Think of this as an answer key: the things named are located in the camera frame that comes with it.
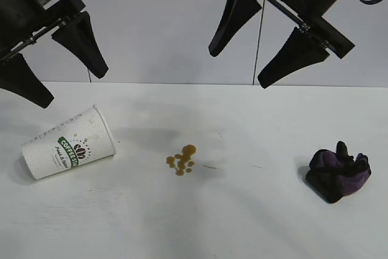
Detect white paper coffee cup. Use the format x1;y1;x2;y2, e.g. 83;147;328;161
21;104;118;180

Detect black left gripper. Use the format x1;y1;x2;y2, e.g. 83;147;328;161
0;0;109;109

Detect purple and black cloth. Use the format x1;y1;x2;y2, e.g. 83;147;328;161
305;140;372;204

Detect brown coffee spill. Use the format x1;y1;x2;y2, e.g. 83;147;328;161
165;144;197;178

